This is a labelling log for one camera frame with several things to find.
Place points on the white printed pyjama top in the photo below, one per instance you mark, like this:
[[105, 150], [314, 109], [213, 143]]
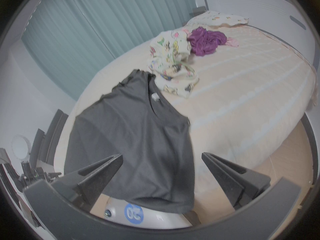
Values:
[[172, 59]]

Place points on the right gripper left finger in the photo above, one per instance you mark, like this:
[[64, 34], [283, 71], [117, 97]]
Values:
[[95, 179]]

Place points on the bed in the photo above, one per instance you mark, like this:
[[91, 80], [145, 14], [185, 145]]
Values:
[[250, 84]]

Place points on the white printed pillow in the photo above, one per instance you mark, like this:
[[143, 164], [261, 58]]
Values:
[[217, 17]]

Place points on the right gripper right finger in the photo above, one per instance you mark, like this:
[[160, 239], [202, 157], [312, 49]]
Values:
[[232, 179]]

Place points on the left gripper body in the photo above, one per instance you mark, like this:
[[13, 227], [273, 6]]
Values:
[[45, 176]]

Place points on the grey bedside table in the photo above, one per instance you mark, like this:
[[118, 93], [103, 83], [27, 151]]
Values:
[[198, 10]]

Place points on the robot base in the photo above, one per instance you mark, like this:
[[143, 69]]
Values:
[[150, 217]]

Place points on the black T-shirt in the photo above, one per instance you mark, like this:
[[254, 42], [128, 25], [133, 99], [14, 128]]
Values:
[[130, 134]]

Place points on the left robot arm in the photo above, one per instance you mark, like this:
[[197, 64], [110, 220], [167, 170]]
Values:
[[26, 174]]

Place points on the purple garment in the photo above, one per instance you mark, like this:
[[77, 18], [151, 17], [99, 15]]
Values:
[[207, 41]]

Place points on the pink garment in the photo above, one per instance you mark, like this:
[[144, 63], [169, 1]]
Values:
[[232, 42]]

